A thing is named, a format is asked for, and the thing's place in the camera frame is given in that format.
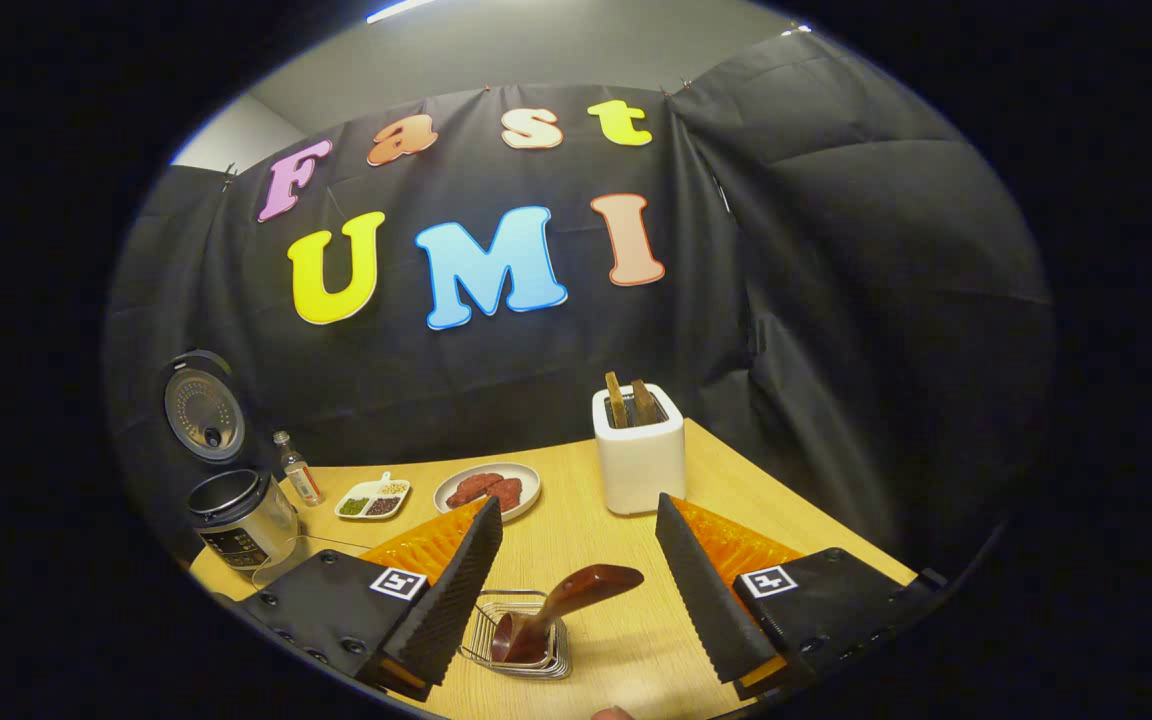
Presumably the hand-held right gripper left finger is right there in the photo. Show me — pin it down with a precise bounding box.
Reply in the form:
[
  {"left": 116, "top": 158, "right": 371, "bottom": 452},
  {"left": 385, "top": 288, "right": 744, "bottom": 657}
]
[{"left": 236, "top": 497, "right": 504, "bottom": 701}]

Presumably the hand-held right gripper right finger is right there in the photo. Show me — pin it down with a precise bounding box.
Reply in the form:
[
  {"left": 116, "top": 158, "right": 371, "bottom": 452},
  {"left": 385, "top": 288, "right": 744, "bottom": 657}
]
[{"left": 654, "top": 492, "right": 922, "bottom": 701}]

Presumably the wire basket chopstick holder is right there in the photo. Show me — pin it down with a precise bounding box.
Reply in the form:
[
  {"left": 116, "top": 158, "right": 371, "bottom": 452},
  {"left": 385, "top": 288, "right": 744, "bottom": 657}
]
[{"left": 459, "top": 590, "right": 574, "bottom": 681}]

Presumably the brown wooden spoon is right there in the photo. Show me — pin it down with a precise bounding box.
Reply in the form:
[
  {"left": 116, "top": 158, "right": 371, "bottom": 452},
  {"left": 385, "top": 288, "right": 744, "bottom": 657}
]
[{"left": 489, "top": 564, "right": 645, "bottom": 665}]

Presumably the dark grey rice cooker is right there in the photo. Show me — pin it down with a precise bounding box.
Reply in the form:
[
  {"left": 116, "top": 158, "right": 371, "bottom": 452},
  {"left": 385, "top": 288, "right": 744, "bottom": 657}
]
[{"left": 163, "top": 350, "right": 299, "bottom": 571}]

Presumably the white divided dish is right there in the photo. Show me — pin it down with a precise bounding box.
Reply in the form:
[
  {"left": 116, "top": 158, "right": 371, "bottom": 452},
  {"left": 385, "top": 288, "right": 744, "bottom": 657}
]
[{"left": 334, "top": 472, "right": 413, "bottom": 521}]

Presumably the round white plate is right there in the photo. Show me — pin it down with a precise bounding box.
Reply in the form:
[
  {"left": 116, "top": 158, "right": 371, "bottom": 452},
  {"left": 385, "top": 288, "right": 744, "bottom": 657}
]
[{"left": 433, "top": 462, "right": 542, "bottom": 523}]

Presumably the white toaster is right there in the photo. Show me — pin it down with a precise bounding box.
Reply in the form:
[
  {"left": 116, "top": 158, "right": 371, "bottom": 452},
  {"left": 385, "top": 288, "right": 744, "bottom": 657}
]
[{"left": 592, "top": 383, "right": 687, "bottom": 516}]

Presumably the small clear glass bottle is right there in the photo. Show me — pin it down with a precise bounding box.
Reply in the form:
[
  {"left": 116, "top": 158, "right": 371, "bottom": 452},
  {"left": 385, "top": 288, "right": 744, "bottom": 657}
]
[{"left": 273, "top": 430, "right": 325, "bottom": 508}]

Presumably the black backdrop cloth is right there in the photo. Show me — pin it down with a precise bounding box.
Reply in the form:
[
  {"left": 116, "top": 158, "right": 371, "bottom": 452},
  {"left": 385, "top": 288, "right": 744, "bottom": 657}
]
[{"left": 101, "top": 30, "right": 1057, "bottom": 591}]

